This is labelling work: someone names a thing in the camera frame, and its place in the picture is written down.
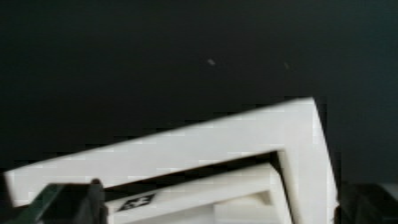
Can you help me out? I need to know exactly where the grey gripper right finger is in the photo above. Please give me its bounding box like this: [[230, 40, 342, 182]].
[[335, 183, 398, 224]]

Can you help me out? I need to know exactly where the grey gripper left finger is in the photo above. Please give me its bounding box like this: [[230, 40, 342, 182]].
[[11, 179, 109, 224]]

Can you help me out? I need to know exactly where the white L-shaped fence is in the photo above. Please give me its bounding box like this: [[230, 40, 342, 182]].
[[6, 98, 338, 224]]

